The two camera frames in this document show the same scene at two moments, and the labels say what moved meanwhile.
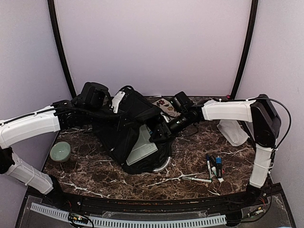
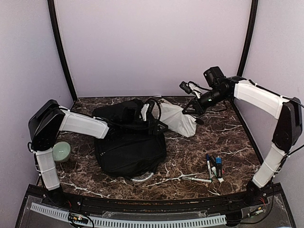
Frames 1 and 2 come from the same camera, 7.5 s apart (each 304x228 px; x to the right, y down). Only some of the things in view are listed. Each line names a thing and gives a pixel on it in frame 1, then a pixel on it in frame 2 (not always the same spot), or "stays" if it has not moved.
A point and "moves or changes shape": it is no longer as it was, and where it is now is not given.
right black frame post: (247, 49) stays
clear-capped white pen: (197, 179) stays
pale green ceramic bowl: (60, 152) stays
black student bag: (117, 127) moves or changes shape
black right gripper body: (184, 121) to (216, 98)
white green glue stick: (221, 180) stays
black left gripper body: (90, 116) to (129, 127)
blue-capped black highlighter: (218, 167) stays
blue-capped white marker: (209, 166) stays
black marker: (213, 161) stays
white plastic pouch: (233, 131) to (173, 118)
